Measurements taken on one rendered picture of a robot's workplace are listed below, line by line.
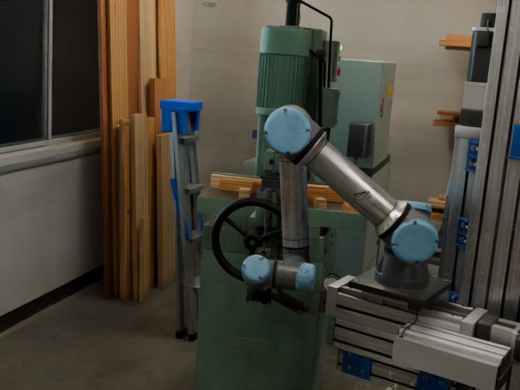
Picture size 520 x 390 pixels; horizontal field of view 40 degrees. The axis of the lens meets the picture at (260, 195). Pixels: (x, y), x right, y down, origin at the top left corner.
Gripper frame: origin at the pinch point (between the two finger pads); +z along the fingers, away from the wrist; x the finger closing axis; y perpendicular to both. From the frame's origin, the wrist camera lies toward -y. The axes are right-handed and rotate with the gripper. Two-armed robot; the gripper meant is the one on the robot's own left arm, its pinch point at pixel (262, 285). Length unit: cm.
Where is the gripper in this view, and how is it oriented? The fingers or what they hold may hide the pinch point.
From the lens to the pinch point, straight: 220.3
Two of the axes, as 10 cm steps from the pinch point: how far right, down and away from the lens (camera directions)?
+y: -0.9, 9.5, -3.1
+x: 9.9, 0.7, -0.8
